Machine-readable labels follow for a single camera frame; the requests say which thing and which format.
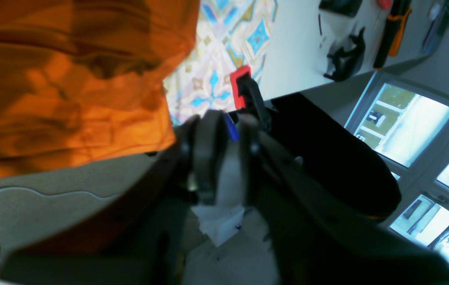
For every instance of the white tissue paper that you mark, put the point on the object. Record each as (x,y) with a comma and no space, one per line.
(219,223)

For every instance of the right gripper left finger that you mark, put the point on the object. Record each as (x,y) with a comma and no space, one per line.
(135,239)

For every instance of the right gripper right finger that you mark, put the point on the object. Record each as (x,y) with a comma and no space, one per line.
(318,240)

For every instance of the red black clamp left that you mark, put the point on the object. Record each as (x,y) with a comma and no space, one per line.
(247,96)

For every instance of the orange T-shirt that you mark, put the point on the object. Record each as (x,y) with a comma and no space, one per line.
(82,80)

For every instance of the patterned blue tile tablecloth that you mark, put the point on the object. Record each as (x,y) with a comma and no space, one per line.
(230,34)

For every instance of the blue handled clamp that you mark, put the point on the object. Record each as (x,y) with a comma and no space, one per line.
(231,128)

